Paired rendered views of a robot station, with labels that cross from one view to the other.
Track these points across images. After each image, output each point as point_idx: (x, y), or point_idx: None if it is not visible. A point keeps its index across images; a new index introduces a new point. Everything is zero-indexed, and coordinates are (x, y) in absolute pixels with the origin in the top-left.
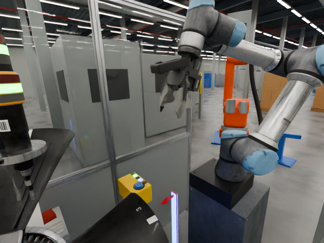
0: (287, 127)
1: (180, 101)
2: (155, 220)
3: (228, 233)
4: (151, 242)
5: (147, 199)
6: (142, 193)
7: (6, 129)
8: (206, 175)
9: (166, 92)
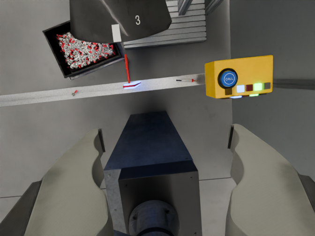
0: None
1: (66, 166)
2: (113, 37)
3: (125, 153)
4: (91, 15)
5: (207, 86)
6: (212, 78)
7: None
8: (173, 188)
9: (248, 199)
